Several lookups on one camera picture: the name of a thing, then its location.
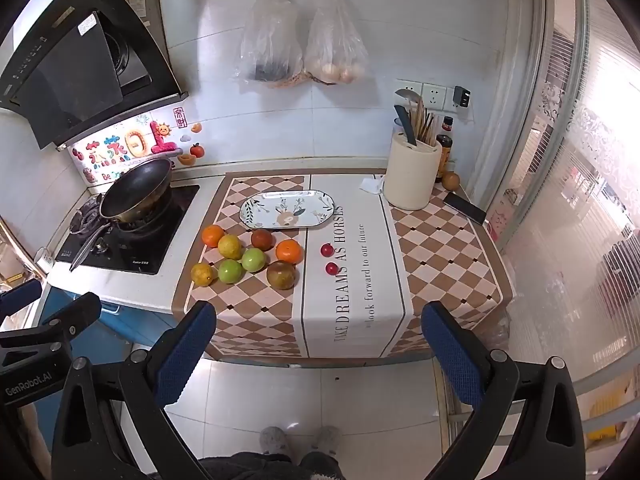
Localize plastic bag with dark contents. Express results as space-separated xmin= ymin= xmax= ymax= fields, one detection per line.
xmin=234 ymin=0 xmax=306 ymax=88

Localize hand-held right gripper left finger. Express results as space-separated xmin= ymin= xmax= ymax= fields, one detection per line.
xmin=52 ymin=301 xmax=217 ymax=480

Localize black range hood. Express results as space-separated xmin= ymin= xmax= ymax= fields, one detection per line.
xmin=0 ymin=0 xmax=190 ymax=150

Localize grey slipper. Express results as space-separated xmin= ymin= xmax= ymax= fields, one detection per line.
xmin=260 ymin=426 xmax=292 ymax=456
xmin=310 ymin=426 xmax=342 ymax=453

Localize cream utensil holder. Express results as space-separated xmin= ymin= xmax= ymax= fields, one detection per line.
xmin=383 ymin=131 xmax=443 ymax=211

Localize frosted glass sliding door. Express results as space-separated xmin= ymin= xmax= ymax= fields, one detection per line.
xmin=475 ymin=0 xmax=640 ymax=461

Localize colourful lettering wall sticker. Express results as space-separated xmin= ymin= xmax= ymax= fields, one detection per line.
xmin=70 ymin=119 xmax=183 ymax=183

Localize black capped sauce bottle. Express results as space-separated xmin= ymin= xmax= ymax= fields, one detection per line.
xmin=435 ymin=134 xmax=454 ymax=183

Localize red and green apple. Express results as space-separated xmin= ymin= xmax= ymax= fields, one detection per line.
xmin=266 ymin=260 xmax=296 ymax=291

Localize plastic bag with eggs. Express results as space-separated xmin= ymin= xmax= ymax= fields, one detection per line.
xmin=303 ymin=0 xmax=369 ymax=86

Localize stainless steel water heater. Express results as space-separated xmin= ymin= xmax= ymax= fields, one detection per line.
xmin=107 ymin=0 xmax=170 ymax=48

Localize black smartphone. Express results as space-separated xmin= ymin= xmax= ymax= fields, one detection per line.
xmin=442 ymin=191 xmax=488 ymax=226

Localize yellow speckled orange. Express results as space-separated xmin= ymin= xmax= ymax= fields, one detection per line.
xmin=190 ymin=262 xmax=215 ymax=287
xmin=217 ymin=234 xmax=244 ymax=260

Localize bundle of wooden chopsticks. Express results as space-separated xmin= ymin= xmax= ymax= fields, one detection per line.
xmin=410 ymin=97 xmax=441 ymax=145

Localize blue kitchen cabinet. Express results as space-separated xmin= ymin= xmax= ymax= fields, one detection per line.
xmin=40 ymin=280 xmax=173 ymax=348

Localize floral patterned plate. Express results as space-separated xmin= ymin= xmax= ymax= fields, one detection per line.
xmin=239 ymin=190 xmax=335 ymax=230

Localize brown checkered table mat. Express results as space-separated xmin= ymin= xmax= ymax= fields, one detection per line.
xmin=171 ymin=169 xmax=516 ymax=361

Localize white wall socket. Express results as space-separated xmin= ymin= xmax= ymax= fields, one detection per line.
xmin=422 ymin=82 xmax=448 ymax=110
xmin=446 ymin=85 xmax=475 ymax=120
xmin=395 ymin=79 xmax=424 ymax=107

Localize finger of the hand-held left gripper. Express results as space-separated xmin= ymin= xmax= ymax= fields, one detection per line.
xmin=0 ymin=279 xmax=43 ymax=317
xmin=0 ymin=292 xmax=103 ymax=348

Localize black gas stove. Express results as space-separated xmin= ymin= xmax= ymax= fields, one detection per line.
xmin=52 ymin=185 xmax=200 ymax=276

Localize black wok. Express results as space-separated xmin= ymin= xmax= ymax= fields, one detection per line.
xmin=69 ymin=158 xmax=173 ymax=272

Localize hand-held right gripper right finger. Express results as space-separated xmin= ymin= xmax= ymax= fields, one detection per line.
xmin=421 ymin=301 xmax=586 ymax=480

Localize person's dark trousers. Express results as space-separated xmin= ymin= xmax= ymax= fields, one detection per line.
xmin=197 ymin=451 xmax=341 ymax=480

